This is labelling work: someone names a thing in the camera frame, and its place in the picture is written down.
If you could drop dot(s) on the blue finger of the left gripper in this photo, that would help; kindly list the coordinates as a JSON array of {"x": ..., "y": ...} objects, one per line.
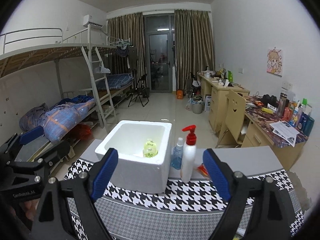
[{"x": 31, "y": 135}]

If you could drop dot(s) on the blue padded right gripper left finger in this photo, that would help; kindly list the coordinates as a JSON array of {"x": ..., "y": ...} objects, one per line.
[{"x": 53, "y": 218}]

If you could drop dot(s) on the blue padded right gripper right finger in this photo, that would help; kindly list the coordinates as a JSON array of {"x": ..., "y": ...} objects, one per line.
[{"x": 271, "y": 212}]

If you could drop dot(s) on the green plastic bag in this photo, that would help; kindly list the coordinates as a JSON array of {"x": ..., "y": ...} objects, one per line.
[{"x": 150, "y": 149}]

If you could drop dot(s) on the person's left hand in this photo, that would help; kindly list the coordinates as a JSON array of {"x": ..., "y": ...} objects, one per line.
[{"x": 25, "y": 210}]

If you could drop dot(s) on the blue plaid quilt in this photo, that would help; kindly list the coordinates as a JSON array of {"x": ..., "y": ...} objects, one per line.
[{"x": 58, "y": 120}]

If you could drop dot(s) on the houndstooth table cloth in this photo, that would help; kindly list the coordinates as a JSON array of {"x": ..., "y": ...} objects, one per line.
[{"x": 184, "y": 211}]

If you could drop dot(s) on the red snack packet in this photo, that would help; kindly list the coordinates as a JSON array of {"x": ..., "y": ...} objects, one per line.
[{"x": 203, "y": 171}]

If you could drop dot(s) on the wooden smiley chair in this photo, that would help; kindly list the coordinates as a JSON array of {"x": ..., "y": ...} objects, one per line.
[{"x": 232, "y": 126}]

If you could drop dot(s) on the near wooden desk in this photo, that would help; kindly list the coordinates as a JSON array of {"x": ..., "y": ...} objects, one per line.
[{"x": 260, "y": 133}]

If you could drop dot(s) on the wooden desk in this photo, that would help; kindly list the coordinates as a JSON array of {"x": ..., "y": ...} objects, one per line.
[
  {"x": 260, "y": 133},
  {"x": 218, "y": 101}
]

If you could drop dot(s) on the printed paper sheets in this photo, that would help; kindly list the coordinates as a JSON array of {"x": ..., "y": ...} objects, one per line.
[{"x": 285, "y": 131}]

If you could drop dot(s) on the white metal bunk bed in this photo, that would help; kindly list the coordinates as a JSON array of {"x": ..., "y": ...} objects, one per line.
[{"x": 49, "y": 73}]

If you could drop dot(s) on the white red pump lotion bottle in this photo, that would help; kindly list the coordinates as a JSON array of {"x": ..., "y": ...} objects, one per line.
[{"x": 189, "y": 152}]

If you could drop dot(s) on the blue spray bottle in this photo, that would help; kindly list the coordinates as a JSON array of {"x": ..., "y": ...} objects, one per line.
[{"x": 177, "y": 154}]

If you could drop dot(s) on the toiletry bottles cluster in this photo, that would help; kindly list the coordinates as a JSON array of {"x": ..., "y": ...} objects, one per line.
[{"x": 296, "y": 112}]

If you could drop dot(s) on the white styrofoam box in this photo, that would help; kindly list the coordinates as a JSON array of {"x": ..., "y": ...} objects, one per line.
[{"x": 133, "y": 171}]

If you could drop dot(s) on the grey floor bucket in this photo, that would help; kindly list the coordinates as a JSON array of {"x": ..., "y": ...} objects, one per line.
[{"x": 197, "y": 107}]

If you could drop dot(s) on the black folding chair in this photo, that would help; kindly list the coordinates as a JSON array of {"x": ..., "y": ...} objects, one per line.
[{"x": 139, "y": 91}]

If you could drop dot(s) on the far wooden desk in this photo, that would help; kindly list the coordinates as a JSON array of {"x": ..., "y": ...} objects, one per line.
[{"x": 218, "y": 101}]

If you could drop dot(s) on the white air conditioner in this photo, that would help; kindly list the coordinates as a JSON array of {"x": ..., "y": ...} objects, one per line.
[{"x": 90, "y": 20}]

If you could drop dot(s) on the green bottle on desk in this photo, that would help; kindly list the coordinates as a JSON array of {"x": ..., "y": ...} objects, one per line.
[{"x": 230, "y": 76}]

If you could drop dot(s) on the orange floor container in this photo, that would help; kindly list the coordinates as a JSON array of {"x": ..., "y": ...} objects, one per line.
[{"x": 179, "y": 94}]

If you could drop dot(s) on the left brown curtain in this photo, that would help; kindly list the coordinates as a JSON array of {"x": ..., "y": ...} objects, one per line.
[{"x": 127, "y": 34}]

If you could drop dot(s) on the brown curtain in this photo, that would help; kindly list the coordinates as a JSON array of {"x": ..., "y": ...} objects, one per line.
[
  {"x": 194, "y": 44},
  {"x": 127, "y": 34}
]

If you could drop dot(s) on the glass balcony door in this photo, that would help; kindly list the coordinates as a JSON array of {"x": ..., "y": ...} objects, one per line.
[{"x": 159, "y": 50}]

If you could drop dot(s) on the right brown curtain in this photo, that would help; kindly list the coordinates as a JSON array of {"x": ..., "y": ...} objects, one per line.
[{"x": 194, "y": 44}]

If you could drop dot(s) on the anime girl wall poster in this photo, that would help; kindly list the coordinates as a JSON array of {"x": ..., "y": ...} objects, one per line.
[{"x": 275, "y": 61}]

